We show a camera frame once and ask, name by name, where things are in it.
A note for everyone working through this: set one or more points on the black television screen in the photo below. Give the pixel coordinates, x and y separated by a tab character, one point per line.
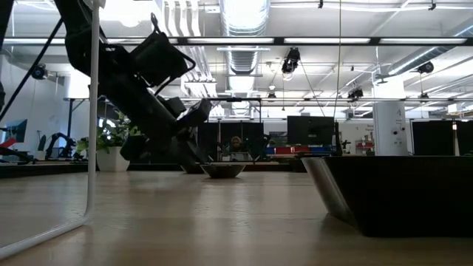
310	130

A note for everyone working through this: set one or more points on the black hanging camera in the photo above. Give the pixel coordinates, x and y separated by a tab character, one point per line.
292	59

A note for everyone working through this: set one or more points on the black overhead light beam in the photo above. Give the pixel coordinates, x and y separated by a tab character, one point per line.
279	41

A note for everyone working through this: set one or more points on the black partition panels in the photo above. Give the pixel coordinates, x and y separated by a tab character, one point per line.
251	136
432	136

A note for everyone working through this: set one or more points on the white metal frame leg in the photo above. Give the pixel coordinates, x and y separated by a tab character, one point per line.
92	111

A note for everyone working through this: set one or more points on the red and blue bins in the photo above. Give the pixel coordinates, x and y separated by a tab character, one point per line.
295	150

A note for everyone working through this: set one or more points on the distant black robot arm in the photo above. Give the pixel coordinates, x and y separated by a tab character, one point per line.
61	144

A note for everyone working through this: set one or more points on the person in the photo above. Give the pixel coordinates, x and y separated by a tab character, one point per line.
236	144

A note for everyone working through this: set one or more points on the black round scalloped plate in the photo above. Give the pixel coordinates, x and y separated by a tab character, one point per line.
221	171

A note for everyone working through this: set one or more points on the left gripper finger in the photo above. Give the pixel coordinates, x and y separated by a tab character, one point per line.
204	151
190	155

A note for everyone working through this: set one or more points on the tilted computer monitor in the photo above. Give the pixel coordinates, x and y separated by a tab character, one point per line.
16	130

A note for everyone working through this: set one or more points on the silver ceiling air duct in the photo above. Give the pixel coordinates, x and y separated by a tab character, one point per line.
417	59
244	22

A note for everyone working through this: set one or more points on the green plant in white pot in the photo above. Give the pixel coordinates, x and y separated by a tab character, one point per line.
112	159

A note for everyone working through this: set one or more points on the black ceiling spotlight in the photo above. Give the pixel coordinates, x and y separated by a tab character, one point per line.
38	72
425	67
355	93

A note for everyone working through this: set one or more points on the white round column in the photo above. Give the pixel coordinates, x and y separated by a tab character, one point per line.
390	129

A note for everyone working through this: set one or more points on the small plant in white pot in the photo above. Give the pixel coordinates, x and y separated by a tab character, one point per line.
40	152

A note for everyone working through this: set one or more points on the black table frame rail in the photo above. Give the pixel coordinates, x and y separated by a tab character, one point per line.
55	170

